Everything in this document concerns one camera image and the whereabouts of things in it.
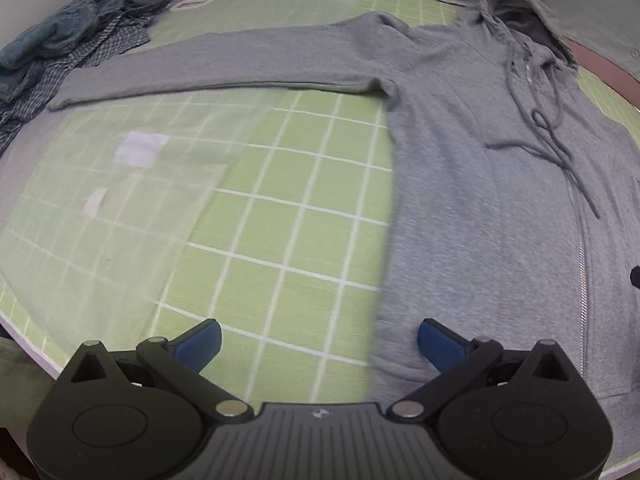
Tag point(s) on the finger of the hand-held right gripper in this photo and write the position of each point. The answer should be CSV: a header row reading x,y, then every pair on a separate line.
x,y
636,277

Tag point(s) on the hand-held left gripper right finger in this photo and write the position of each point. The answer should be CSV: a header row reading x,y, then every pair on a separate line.
x,y
440,345

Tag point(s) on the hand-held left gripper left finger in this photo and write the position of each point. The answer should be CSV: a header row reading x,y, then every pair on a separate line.
x,y
197,345

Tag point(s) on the grey zip hoodie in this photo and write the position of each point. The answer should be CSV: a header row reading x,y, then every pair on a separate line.
x,y
475,210

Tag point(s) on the translucent plastic sheet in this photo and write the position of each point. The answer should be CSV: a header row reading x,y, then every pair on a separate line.
x,y
125,260

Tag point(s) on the green grid mat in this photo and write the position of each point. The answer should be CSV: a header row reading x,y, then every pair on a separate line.
x,y
300,210

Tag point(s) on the narrow white label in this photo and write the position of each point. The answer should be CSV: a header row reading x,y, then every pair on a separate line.
x,y
95,201

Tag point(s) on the square white label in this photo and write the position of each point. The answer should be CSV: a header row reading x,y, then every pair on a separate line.
x,y
140,150

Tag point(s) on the blue plaid shirt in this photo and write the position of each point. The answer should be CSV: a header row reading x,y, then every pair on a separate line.
x,y
45,85

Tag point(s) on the white plastic loop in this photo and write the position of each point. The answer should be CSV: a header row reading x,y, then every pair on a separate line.
x,y
176,6

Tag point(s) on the blue denim jeans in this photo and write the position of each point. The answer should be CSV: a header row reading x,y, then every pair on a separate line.
x,y
55,35

